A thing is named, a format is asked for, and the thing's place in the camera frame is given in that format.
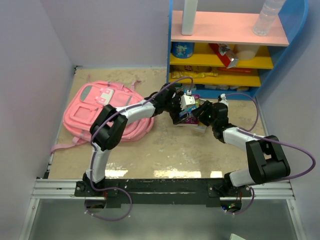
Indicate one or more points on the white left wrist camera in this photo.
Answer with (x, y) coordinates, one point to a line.
(188, 101)

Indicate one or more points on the white plastic cup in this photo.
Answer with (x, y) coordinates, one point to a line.
(245, 52)

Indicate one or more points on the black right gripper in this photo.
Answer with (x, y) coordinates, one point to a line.
(206, 107)

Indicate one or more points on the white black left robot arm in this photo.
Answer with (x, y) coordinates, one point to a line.
(108, 129)

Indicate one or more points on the white tall bottle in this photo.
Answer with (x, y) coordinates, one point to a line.
(188, 17)

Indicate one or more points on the purple book underneath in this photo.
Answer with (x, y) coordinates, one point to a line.
(197, 96)

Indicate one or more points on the red snack box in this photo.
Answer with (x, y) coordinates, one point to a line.
(225, 54)

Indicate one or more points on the red flat package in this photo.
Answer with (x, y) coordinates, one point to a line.
(237, 71)

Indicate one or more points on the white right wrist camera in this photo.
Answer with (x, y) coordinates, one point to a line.
(223, 99)

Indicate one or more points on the blue round tin can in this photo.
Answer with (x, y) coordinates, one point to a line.
(182, 50)

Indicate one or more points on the yellow chips bag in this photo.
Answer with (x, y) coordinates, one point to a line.
(196, 72)

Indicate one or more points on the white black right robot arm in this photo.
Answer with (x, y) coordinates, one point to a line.
(265, 156)

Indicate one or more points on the blue illustrated book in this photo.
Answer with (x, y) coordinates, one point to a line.
(186, 115)

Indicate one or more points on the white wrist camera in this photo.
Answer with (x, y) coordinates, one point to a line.
(188, 101)
(223, 99)

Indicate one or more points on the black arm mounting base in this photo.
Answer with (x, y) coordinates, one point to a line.
(157, 191)

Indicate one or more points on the blue wooden shelf unit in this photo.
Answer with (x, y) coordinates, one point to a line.
(233, 28)

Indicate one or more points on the clear plastic water bottle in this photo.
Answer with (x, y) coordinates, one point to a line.
(267, 16)

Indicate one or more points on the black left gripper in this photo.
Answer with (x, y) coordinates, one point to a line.
(175, 117)

